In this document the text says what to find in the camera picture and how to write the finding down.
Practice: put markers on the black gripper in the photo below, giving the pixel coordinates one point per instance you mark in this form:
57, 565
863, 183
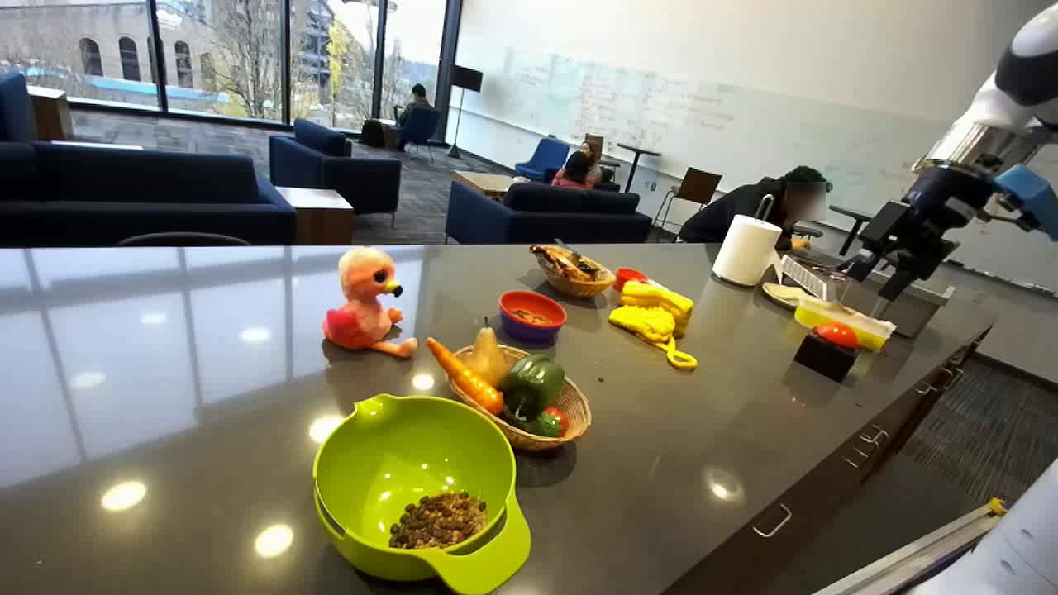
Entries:
911, 233

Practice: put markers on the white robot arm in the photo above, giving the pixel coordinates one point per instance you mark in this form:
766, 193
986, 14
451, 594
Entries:
975, 168

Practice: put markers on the small red toy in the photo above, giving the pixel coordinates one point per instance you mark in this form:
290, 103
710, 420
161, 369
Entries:
623, 276

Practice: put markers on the green toy pepper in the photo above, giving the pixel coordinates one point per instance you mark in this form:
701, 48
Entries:
531, 387

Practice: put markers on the orange toy carrot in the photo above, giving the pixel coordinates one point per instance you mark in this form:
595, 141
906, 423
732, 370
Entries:
463, 378

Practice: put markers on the yellow tray with papers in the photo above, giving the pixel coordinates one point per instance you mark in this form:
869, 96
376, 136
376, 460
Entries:
869, 330

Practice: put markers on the person leaning over table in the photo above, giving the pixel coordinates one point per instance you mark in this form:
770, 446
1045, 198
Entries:
780, 201

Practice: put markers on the red button on black box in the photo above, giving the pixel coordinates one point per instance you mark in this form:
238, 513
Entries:
830, 350

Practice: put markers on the white paper towel roll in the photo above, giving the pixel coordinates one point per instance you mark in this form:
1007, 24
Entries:
746, 251

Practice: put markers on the wicker basket with bread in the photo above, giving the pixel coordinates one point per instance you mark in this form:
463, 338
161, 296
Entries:
574, 273

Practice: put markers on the dark blue couch back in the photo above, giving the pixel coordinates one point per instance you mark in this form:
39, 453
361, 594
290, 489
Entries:
542, 211

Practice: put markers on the red and blue small bowl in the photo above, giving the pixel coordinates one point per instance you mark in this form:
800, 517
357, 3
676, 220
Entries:
531, 316

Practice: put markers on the wicker basket with vegetables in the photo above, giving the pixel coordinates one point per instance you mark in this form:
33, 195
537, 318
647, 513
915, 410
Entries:
563, 420

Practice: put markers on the brown pellets in bowl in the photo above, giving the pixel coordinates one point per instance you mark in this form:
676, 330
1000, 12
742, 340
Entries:
437, 521

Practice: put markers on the green plastic bowl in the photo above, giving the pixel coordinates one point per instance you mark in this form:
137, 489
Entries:
396, 449

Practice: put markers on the dark blue armchair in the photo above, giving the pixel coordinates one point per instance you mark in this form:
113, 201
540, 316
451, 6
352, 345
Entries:
318, 157

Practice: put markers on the dark blue sofa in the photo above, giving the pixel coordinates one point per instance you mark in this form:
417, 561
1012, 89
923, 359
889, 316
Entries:
69, 195

